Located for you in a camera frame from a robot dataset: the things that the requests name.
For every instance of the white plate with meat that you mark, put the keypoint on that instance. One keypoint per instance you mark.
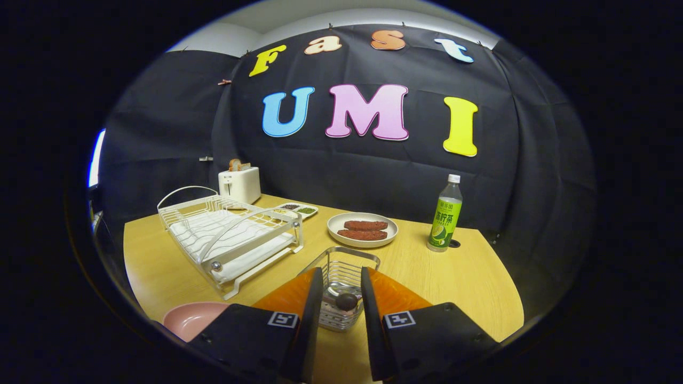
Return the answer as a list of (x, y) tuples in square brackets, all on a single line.
[(335, 230)]

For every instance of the red meat patty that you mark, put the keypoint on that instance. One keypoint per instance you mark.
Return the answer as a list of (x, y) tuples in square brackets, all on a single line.
[(363, 235), (365, 225)]

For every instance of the white toaster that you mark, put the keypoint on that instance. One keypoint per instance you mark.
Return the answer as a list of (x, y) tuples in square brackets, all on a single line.
[(243, 186)]

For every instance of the black backdrop cloth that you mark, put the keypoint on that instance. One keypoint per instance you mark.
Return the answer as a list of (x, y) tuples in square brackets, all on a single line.
[(347, 170)]

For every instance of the white divided bean tray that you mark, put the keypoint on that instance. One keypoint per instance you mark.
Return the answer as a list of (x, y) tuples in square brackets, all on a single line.
[(299, 209)]

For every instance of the pink plate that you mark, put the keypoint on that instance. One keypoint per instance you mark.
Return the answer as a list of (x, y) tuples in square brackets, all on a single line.
[(192, 320)]

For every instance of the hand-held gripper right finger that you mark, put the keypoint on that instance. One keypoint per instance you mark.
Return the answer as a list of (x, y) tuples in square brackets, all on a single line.
[(373, 330)]

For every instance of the metal spoon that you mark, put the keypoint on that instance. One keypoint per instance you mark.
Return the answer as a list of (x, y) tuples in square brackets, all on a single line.
[(347, 301)]

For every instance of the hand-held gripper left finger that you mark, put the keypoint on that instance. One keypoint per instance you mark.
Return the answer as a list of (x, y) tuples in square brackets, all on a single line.
[(307, 330)]

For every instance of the green label drink bottle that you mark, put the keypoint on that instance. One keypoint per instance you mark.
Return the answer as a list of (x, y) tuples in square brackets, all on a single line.
[(445, 224)]

